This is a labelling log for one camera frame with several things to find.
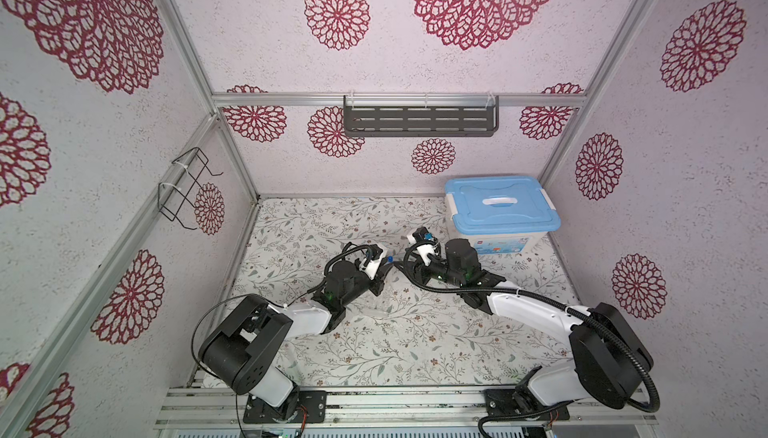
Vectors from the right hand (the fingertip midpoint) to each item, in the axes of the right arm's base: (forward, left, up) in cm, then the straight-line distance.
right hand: (402, 251), depth 81 cm
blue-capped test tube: (-5, +3, +3) cm, 7 cm away
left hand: (0, +4, -7) cm, 8 cm away
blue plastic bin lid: (+21, -32, -3) cm, 38 cm away
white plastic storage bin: (+12, -29, -12) cm, 34 cm away
